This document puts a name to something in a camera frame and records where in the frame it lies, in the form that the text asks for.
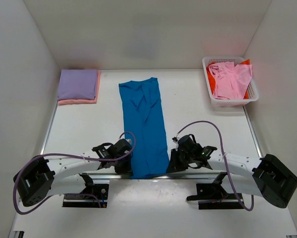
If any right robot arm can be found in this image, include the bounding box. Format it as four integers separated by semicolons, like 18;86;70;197
166;134;297;208

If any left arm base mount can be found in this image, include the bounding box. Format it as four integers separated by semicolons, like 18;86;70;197
62;173;109;208

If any pink t-shirt in basket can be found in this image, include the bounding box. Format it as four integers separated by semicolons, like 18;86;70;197
208;62;253;100

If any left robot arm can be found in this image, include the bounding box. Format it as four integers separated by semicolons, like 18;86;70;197
13;138;136;207

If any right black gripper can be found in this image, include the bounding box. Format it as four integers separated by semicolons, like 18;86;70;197
166;149;194;174

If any purple cable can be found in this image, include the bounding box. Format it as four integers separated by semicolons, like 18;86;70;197
12;131;137;215
173;120;255;212

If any folded purple t-shirt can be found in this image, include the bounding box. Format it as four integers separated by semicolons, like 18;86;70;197
57;69;98;101

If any blue polo t-shirt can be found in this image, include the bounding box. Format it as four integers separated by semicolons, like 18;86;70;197
119;77;169;179

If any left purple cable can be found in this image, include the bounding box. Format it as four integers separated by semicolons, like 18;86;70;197
12;131;137;215

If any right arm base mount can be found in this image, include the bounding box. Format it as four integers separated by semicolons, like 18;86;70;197
186;172;243;210

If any orange t-shirt in basket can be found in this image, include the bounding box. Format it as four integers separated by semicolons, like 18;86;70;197
205;59;255;99

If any folded salmon pink t-shirt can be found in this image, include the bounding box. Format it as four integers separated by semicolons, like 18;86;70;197
58;70;102;106

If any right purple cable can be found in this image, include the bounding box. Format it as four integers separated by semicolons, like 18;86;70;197
173;120;255;212

